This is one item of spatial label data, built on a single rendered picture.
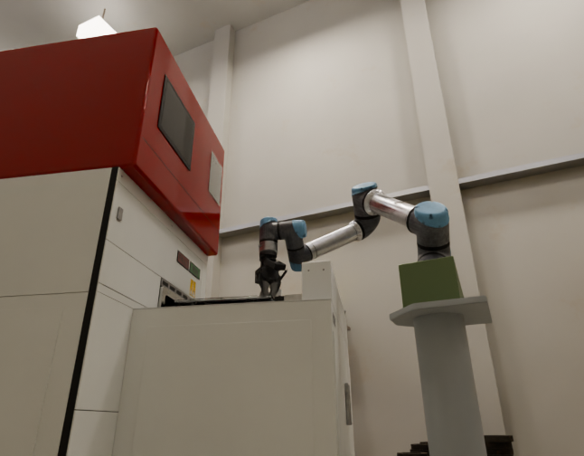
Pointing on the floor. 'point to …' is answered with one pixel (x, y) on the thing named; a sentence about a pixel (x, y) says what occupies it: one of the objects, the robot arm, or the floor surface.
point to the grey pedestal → (447, 372)
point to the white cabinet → (236, 382)
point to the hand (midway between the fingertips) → (269, 300)
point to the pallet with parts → (495, 443)
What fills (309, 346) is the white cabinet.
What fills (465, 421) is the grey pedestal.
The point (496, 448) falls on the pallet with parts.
